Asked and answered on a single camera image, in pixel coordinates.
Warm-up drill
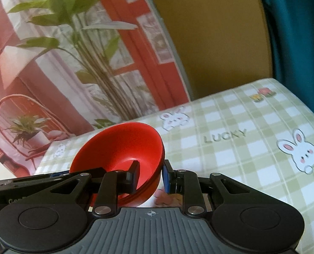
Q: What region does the red plastic bowl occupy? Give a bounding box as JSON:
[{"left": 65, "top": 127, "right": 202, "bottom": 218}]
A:
[{"left": 69, "top": 122, "right": 165, "bottom": 207}]

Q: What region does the printed room backdrop tapestry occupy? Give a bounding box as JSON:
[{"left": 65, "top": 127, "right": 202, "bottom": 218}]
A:
[{"left": 0, "top": 0, "right": 193, "bottom": 177}]

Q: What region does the teal curtain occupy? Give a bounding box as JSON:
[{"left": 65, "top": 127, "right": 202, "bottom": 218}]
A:
[{"left": 261, "top": 0, "right": 314, "bottom": 113}]

